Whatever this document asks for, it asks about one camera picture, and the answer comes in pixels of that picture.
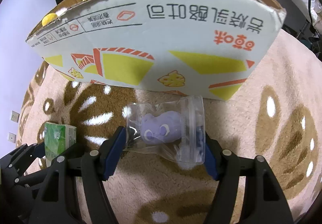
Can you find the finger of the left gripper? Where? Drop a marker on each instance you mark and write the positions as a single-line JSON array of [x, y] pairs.
[[74, 152], [22, 157]]

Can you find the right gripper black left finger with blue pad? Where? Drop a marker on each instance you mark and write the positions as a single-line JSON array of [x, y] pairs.
[[76, 187]]

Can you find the green tissue pack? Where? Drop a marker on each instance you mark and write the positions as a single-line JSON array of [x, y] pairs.
[[57, 139]]

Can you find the purple plush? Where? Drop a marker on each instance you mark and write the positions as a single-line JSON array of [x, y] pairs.
[[173, 130]]

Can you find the cardboard box printed front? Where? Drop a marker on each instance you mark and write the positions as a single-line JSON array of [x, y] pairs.
[[204, 48]]

